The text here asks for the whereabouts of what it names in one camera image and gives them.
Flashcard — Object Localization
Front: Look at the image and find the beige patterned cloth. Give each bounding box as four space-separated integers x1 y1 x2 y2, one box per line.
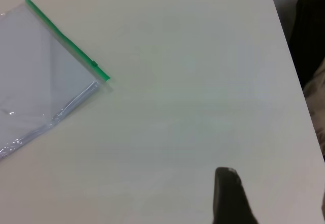
303 58 325 156

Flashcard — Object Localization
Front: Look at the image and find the black fabric object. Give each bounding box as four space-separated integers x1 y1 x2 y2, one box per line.
288 0 325 88

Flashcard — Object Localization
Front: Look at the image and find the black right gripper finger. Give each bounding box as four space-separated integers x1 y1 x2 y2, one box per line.
212 167 260 224

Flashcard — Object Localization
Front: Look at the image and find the clear zip bag green zipper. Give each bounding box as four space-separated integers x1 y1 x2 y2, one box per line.
0 0 111 160

